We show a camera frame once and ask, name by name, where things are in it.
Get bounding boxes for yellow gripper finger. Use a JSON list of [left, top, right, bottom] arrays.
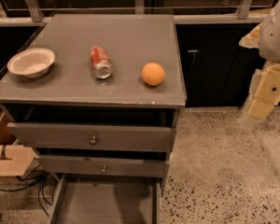
[[239, 24, 261, 49], [247, 63, 280, 120]]

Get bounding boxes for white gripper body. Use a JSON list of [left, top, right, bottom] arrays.
[[259, 0, 280, 63]]

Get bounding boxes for red coke can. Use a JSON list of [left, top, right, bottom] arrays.
[[90, 46, 113, 79]]

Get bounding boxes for grey drawer cabinet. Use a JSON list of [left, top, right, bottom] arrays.
[[0, 13, 188, 224]]

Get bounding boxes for grey middle drawer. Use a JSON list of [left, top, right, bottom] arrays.
[[36, 155, 169, 178]]

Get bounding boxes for grey top drawer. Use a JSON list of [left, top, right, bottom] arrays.
[[7, 122, 175, 152]]

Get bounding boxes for grey open bottom drawer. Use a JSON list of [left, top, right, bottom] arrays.
[[48, 175, 161, 224]]

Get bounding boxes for orange fruit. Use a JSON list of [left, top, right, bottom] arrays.
[[141, 63, 165, 86]]

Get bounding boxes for white paper bowl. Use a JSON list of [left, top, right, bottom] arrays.
[[7, 49, 55, 78]]

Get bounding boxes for metal glass railing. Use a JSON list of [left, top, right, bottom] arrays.
[[0, 0, 278, 27]]

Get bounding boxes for light wooden box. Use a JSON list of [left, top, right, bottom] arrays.
[[0, 113, 35, 176]]

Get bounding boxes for dark blue floor cables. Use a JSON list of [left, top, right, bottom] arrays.
[[0, 165, 59, 217]]

